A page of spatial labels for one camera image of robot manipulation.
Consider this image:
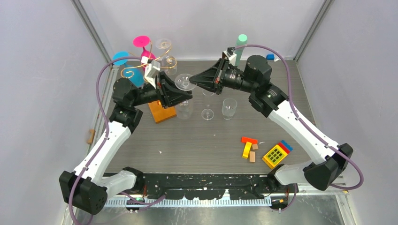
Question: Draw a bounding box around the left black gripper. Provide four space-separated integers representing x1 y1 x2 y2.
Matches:
131 72 192 109

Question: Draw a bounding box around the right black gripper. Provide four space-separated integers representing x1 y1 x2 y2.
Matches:
189 58 256 96

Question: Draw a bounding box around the clear round wine glass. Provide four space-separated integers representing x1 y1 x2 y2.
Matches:
175 74 196 120

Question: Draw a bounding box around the clear tumbler wine glass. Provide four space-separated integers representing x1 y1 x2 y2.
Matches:
222 98 237 120

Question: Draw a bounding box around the clear champagne flute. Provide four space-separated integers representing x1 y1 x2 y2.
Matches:
201 90 214 121

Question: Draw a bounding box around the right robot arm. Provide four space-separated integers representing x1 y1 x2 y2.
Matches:
189 55 353 192

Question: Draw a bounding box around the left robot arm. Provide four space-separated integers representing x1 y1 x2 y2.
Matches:
59 72 195 215

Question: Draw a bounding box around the orange wooden rack base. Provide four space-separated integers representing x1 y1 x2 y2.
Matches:
148 101 177 123

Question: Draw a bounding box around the clear frosted wine glass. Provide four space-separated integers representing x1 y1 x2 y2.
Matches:
155 38 177 75

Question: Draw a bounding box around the blue wine glass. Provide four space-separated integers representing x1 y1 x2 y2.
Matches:
114 59 144 88

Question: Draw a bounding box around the pink wine glass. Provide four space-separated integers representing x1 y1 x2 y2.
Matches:
133 35 156 59

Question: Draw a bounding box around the green microphone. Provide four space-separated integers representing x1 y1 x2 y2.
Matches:
234 34 248 67

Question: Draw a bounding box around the small blue block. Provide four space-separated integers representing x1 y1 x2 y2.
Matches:
266 54 275 60

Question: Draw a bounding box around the orange toy block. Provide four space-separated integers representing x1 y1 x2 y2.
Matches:
241 136 258 144

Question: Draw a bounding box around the tan wooden block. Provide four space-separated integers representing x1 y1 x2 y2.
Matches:
249 151 256 163

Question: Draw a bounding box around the yellow toy calculator block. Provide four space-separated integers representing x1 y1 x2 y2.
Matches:
262 145 288 169

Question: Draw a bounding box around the blue toy brick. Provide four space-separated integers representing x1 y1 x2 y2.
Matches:
280 140 293 152

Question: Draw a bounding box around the red toy brick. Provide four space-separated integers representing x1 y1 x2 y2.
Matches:
277 142 290 154

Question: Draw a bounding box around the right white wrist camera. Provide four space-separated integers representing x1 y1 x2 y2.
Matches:
221 47 237 65

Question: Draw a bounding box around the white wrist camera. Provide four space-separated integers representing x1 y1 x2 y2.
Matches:
221 47 237 65
141 56 161 88

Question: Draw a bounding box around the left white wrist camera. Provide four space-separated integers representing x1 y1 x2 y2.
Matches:
141 56 161 88

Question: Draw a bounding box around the gold wire glass rack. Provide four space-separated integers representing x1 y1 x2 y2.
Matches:
120 38 177 78

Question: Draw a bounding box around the small wooden wall block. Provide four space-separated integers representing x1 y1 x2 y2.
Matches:
86 129 96 145

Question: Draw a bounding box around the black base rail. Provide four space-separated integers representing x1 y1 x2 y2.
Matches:
102 172 343 209

